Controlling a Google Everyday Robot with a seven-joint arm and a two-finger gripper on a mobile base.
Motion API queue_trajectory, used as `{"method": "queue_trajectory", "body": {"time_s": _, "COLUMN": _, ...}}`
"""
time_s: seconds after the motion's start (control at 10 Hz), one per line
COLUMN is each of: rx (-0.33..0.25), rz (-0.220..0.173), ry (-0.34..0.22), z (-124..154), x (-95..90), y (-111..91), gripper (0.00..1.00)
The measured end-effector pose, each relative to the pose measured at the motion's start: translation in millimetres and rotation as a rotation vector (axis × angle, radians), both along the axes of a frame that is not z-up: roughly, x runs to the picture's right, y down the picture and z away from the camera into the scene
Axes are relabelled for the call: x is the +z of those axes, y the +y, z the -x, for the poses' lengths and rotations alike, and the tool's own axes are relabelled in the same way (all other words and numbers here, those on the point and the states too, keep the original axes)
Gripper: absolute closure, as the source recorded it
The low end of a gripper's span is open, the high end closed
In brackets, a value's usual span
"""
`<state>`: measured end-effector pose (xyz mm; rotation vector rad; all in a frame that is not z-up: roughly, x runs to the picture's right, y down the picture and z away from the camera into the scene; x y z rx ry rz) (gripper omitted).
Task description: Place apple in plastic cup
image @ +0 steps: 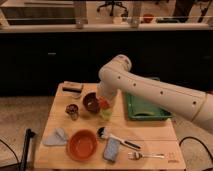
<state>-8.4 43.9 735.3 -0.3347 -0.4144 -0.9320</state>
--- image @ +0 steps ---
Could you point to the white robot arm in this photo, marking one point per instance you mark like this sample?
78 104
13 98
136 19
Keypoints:
193 105

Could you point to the clear green plastic cup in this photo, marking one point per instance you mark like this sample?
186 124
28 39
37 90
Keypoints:
106 113

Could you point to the dark brown bowl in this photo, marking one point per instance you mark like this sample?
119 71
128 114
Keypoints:
90 103

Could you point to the wooden block eraser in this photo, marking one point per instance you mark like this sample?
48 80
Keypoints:
72 86

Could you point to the green plastic tray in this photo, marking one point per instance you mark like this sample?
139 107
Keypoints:
139 109

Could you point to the black white dish brush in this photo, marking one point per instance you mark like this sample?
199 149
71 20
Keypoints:
103 133

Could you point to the orange bowl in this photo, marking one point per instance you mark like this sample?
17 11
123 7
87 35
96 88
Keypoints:
82 145

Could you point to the blue sponge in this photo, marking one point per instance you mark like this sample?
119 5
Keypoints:
111 150

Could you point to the grey folded cloth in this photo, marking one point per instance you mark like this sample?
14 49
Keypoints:
57 138

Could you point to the red bowl background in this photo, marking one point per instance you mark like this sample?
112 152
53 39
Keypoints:
147 18

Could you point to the black office chair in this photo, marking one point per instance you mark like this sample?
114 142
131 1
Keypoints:
113 4

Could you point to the black stand pole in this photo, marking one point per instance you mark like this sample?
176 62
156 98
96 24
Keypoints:
29 134

